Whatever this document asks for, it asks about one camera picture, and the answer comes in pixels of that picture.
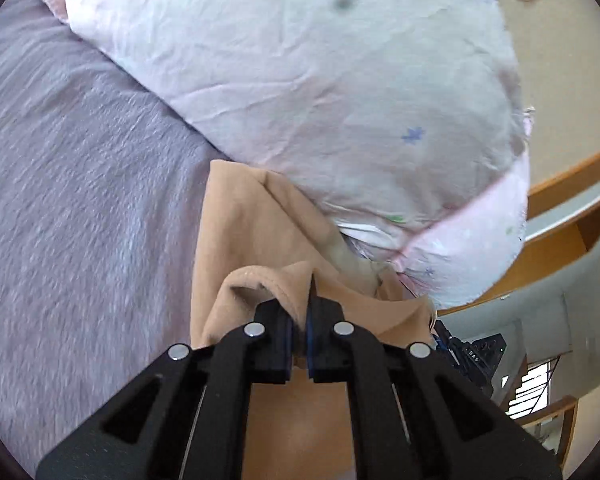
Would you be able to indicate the pink pillow with tree print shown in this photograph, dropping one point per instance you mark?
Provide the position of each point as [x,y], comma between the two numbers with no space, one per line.
[402,120]

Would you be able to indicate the lavender bed sheet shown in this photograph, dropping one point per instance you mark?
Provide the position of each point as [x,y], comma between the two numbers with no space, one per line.
[101,187]

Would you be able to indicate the wooden chair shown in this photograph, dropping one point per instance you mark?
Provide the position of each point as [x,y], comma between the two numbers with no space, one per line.
[529,404]

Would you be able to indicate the tan garment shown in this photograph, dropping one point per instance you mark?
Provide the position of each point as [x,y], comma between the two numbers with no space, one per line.
[261,238]

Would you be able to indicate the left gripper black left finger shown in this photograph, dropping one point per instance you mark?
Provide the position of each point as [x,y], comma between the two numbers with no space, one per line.
[185,415]

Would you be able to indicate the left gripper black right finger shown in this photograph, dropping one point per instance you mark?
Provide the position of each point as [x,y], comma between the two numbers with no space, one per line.
[412,415]

